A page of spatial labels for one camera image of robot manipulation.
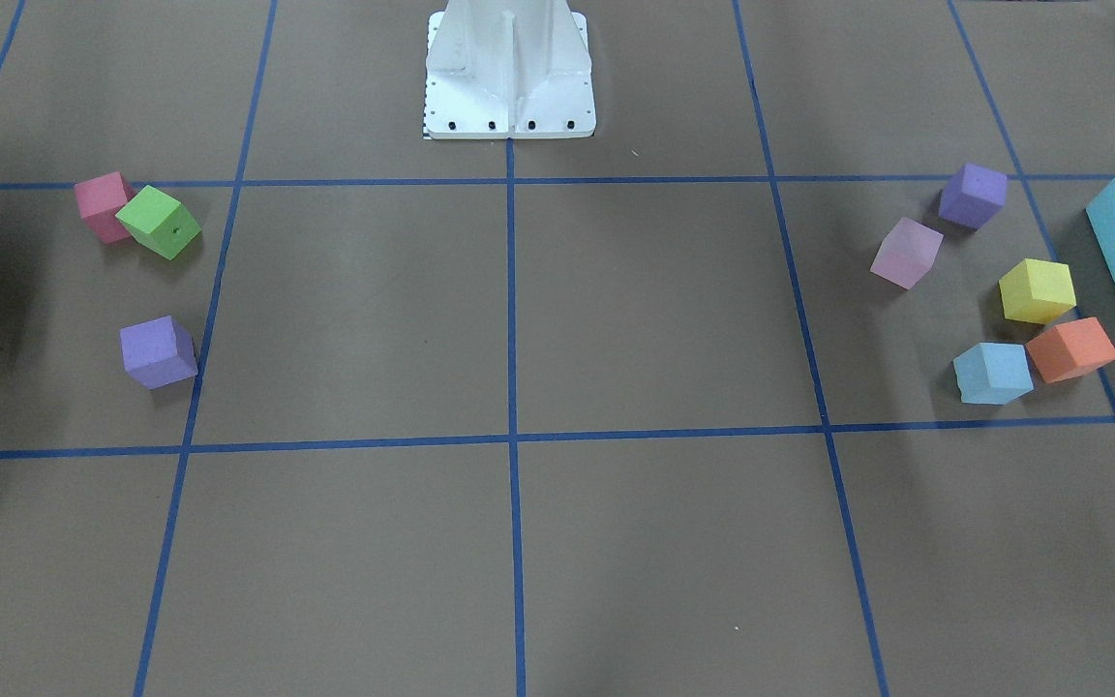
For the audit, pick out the light blue foam block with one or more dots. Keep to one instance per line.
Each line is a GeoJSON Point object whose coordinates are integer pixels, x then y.
{"type": "Point", "coordinates": [993, 374]}

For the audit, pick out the lilac foam block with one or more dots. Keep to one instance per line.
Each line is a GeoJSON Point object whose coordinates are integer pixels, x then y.
{"type": "Point", "coordinates": [907, 253]}

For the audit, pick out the orange foam block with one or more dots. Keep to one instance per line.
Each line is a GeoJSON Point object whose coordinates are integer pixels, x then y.
{"type": "Point", "coordinates": [1071, 349]}

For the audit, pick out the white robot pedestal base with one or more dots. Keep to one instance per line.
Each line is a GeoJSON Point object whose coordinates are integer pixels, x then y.
{"type": "Point", "coordinates": [508, 69]}

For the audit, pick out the yellow foam block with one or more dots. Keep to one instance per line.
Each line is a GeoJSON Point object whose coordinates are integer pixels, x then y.
{"type": "Point", "coordinates": [1037, 291]}

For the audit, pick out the pink foam block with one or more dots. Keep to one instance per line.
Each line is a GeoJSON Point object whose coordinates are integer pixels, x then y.
{"type": "Point", "coordinates": [99, 200]}

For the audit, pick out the green foam block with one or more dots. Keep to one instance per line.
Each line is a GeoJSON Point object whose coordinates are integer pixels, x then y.
{"type": "Point", "coordinates": [159, 222]}

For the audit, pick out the purple foam block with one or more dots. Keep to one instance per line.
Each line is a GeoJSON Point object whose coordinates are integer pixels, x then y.
{"type": "Point", "coordinates": [158, 352]}
{"type": "Point", "coordinates": [973, 195]}

